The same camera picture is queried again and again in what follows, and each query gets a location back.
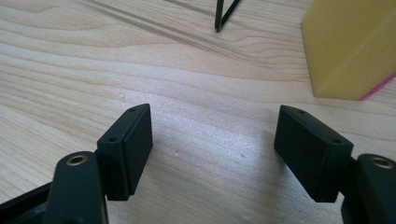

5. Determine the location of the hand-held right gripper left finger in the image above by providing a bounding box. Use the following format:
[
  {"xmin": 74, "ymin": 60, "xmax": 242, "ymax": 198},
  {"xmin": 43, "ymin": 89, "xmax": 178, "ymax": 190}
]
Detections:
[{"xmin": 96, "ymin": 103, "xmax": 154, "ymax": 202}]

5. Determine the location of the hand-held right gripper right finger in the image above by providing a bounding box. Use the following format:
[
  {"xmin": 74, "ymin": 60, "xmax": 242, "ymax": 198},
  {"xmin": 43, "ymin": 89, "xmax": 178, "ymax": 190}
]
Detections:
[{"xmin": 273, "ymin": 105, "xmax": 355, "ymax": 203}]

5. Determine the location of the yellow sponge with pink base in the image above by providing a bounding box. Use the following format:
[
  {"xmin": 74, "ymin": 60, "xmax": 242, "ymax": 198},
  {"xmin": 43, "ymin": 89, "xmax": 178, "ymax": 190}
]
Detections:
[{"xmin": 300, "ymin": 0, "xmax": 396, "ymax": 102}]

